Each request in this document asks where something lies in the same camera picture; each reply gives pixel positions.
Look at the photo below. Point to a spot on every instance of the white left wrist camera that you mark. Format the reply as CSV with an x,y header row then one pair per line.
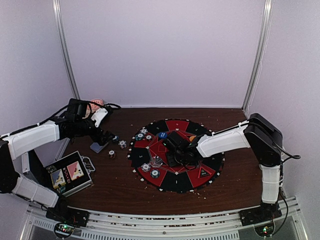
x,y
98,116

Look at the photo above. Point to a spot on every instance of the clear acrylic dealer button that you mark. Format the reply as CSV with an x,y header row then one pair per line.
x,y
156,161

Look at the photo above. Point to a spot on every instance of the black triangle all-in marker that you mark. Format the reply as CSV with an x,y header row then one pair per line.
x,y
203,173

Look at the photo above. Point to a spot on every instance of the right aluminium frame post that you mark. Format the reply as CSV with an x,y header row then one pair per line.
x,y
257,64

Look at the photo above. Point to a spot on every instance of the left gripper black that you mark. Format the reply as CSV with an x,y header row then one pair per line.
x,y
104,139

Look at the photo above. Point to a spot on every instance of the orange big blind button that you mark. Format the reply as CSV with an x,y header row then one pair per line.
x,y
192,137

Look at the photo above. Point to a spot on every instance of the round red black poker mat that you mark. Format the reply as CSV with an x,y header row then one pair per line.
x,y
159,155

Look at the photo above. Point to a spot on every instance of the green poker chip stack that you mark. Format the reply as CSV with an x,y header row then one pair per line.
x,y
115,139

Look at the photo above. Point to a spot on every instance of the front aluminium rail base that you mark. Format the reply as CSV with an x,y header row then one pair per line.
x,y
223,225

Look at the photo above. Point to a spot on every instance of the brown poker chip stack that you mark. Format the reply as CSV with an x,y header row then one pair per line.
x,y
111,154

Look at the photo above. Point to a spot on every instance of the left aluminium frame post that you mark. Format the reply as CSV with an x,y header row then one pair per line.
x,y
56,4

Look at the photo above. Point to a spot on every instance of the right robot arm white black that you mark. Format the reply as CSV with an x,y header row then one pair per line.
x,y
253,141

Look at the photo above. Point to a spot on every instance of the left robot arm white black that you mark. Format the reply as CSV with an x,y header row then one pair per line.
x,y
79,118

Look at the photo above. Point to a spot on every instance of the blue small blind button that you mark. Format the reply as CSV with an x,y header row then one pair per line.
x,y
162,135

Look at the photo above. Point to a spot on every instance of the blue playing card deck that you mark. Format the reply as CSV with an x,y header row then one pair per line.
x,y
96,147

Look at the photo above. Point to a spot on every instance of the blue white poker chip stack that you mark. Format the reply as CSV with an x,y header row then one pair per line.
x,y
122,144

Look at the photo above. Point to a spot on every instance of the aluminium poker case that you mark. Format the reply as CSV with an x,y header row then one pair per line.
x,y
67,176

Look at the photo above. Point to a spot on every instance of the aluminium frame post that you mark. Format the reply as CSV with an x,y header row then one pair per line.
x,y
56,4
257,64

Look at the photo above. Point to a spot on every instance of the red white patterned bowl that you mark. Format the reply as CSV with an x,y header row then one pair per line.
x,y
96,103

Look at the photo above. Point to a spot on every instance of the green fifty chips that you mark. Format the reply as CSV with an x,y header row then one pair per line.
x,y
139,136
155,173

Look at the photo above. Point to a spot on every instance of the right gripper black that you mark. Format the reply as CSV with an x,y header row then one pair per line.
x,y
171,163

